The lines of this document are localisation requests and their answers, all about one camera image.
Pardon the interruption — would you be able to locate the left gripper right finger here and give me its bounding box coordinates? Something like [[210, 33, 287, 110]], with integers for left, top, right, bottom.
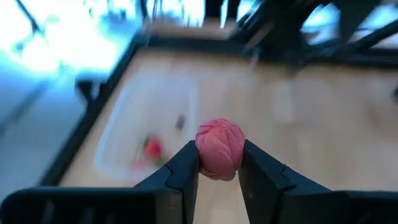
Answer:
[[238, 139, 398, 224]]

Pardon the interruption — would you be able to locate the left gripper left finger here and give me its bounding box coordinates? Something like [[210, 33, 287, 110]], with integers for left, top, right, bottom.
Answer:
[[0, 139, 200, 224]]

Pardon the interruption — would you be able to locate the red strawberry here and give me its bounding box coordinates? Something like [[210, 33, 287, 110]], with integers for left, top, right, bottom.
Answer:
[[136, 134, 166, 167]]

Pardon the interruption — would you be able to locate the dark blackberry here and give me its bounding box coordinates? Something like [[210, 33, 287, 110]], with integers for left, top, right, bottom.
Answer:
[[174, 114, 187, 132]]

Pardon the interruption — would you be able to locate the clear plastic tupperware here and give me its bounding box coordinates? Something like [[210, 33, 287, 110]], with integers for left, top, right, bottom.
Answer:
[[92, 65, 200, 185]]

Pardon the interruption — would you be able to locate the black aluminium table frame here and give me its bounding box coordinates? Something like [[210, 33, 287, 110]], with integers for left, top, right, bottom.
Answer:
[[39, 30, 398, 187]]

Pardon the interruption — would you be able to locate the black frame bracket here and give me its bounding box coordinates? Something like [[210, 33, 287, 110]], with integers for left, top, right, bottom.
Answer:
[[75, 78, 105, 102]]

